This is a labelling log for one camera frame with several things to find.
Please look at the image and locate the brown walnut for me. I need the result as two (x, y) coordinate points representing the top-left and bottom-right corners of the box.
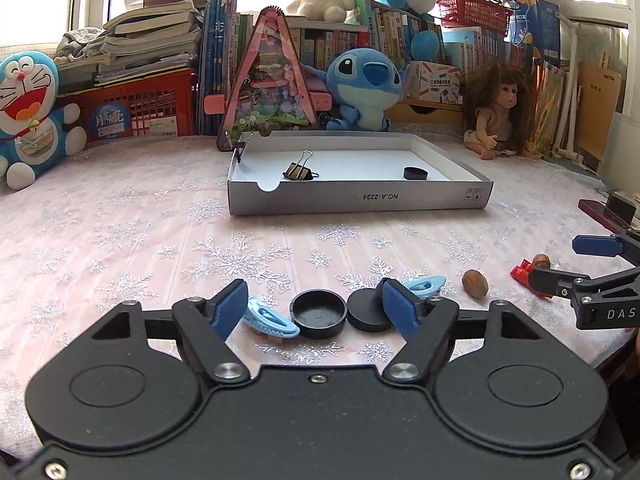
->
(462, 269), (489, 299)
(532, 254), (551, 269)

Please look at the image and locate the red crayon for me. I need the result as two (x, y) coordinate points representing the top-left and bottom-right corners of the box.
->
(510, 263), (552, 299)
(520, 259), (535, 273)

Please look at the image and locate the blue bear hair clip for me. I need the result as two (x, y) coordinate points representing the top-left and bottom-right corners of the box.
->
(242, 296), (300, 339)

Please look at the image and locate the black round cup lid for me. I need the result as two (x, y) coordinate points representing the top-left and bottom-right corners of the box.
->
(290, 289), (347, 339)

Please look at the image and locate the black round cap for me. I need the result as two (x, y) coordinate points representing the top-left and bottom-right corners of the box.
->
(402, 166), (428, 181)

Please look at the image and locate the black binder clip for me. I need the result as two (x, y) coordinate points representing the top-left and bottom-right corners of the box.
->
(283, 150), (319, 181)
(224, 131), (254, 162)

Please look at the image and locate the dark red phone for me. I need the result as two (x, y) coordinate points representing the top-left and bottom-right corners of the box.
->
(578, 192), (637, 234)

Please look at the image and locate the white pipe rack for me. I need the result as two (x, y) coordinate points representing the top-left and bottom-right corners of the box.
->
(551, 12), (584, 166)

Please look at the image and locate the pink snowflake tablecloth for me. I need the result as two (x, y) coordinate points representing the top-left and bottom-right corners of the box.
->
(1, 136), (632, 457)

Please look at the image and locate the brown haired baby doll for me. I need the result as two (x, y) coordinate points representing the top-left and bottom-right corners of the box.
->
(462, 62), (540, 160)

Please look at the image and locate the black binder clip on tray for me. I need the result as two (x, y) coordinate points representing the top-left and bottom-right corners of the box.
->
(224, 131), (254, 162)

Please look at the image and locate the white cardboard tray box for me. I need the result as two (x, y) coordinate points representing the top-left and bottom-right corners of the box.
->
(227, 130), (494, 216)

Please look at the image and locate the wooden drawer box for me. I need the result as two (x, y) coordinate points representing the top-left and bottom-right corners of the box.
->
(386, 98), (463, 127)

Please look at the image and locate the row of shelf books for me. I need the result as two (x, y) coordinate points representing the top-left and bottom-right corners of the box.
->
(196, 0), (561, 137)

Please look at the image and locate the red plastic crate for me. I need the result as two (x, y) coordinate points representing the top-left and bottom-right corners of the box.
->
(56, 68), (198, 144)

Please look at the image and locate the white pencil print box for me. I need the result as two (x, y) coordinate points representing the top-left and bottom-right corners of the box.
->
(407, 61), (462, 105)

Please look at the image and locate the pink triangular miniature house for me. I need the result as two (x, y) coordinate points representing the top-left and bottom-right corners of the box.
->
(203, 6), (332, 152)

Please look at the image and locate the Stitch blue plush toy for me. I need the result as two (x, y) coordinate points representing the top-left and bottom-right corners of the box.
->
(304, 48), (404, 132)

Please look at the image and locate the Doraemon plush toy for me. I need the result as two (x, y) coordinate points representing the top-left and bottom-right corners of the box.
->
(0, 51), (87, 191)

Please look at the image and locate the red plastic basket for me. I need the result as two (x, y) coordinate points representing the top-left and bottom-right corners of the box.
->
(436, 0), (512, 37)

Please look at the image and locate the stack of books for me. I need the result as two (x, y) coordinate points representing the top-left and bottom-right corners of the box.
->
(54, 0), (235, 93)

